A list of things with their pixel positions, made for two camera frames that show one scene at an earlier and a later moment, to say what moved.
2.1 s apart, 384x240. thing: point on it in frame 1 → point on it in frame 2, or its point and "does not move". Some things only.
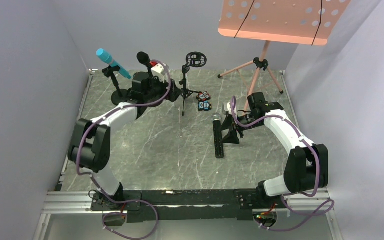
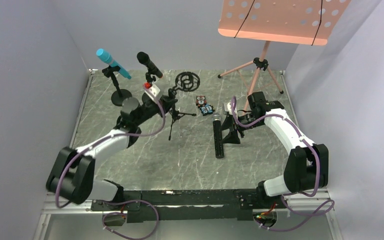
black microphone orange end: [144, 58] does not move
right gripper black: [235, 125] does not move
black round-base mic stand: [119, 95] does not move
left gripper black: [162, 87] → [169, 101]
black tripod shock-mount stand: [195, 59] → [187, 81]
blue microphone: [107, 58] does not move
